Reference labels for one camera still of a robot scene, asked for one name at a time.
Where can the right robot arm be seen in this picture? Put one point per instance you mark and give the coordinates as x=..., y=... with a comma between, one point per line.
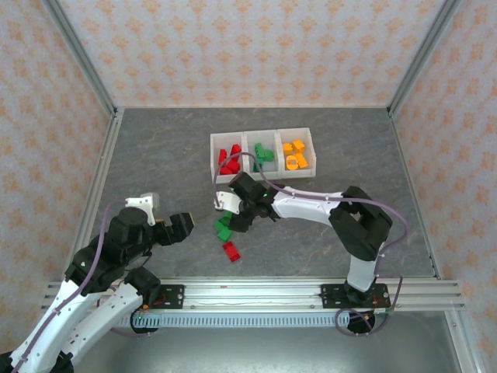
x=303, y=206

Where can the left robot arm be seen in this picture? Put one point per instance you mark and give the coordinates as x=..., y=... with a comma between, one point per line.
x=112, y=311

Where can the long red lego brick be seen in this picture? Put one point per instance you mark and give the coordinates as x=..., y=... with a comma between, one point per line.
x=235, y=150

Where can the aluminium frame leg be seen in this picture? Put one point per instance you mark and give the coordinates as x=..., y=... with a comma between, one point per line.
x=460, y=342

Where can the large green lego brick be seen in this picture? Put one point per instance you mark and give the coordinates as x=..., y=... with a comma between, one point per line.
x=267, y=155

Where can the aluminium frame post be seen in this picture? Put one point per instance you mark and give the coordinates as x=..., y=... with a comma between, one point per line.
x=81, y=58
x=423, y=56

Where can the large orange lego brick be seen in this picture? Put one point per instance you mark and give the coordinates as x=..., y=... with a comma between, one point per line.
x=292, y=162

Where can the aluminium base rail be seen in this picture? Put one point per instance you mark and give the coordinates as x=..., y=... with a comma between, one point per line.
x=252, y=291

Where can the aluminium side rail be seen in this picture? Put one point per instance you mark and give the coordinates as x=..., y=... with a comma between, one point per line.
x=93, y=194
x=404, y=155

